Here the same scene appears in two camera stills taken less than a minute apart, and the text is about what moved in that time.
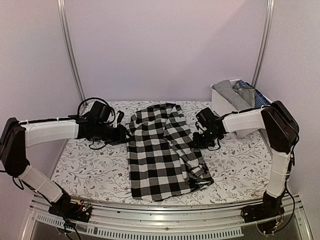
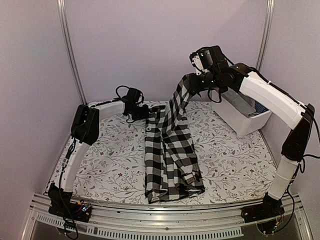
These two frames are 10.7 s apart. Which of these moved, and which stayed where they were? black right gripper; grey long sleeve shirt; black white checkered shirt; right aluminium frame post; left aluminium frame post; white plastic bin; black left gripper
Moved: black right gripper; black left gripper; black white checkered shirt
Stayed: grey long sleeve shirt; white plastic bin; right aluminium frame post; left aluminium frame post
